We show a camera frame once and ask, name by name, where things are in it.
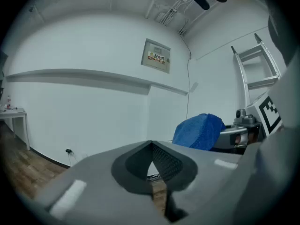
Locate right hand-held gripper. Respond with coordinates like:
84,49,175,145
210,92,283,154

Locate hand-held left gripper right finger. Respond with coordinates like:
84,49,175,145
152,140,244,225

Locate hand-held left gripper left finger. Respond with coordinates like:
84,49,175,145
35,140,165,225

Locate blue cloth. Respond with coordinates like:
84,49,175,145
172,113,226,151

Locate aluminium ladder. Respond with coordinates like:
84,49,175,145
231,33,282,110

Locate person's black shirt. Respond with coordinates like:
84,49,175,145
268,13,295,64

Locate white table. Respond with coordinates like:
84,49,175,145
0,107,31,151

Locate white ceiling conduits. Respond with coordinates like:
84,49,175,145
145,0,189,36

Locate white adapter cable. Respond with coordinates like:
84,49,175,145
67,151,79,167

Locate grey electrical wall box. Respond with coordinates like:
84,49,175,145
140,38,171,74

